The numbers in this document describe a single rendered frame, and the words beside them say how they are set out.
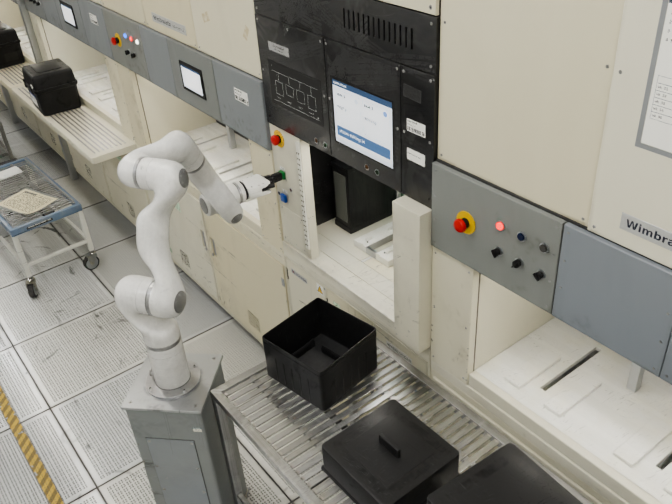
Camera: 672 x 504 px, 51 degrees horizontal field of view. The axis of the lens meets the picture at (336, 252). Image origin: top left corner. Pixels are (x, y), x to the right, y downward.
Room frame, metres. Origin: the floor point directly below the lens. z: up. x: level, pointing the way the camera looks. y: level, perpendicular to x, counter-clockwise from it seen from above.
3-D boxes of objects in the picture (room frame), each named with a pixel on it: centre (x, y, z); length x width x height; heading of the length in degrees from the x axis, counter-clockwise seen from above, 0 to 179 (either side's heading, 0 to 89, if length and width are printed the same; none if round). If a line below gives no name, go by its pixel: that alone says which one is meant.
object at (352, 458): (1.35, -0.11, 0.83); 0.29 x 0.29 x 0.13; 36
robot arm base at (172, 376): (1.80, 0.59, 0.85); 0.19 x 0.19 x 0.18
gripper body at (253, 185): (2.34, 0.29, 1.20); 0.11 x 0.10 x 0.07; 125
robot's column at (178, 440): (1.80, 0.59, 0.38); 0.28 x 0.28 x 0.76; 80
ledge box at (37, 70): (4.37, 1.72, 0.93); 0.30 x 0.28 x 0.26; 32
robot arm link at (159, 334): (1.82, 0.62, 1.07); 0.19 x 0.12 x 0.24; 68
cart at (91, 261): (3.90, 1.90, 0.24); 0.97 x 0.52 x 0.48; 38
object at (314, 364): (1.80, 0.08, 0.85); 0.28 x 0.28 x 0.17; 45
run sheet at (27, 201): (3.74, 1.82, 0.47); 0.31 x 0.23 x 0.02; 57
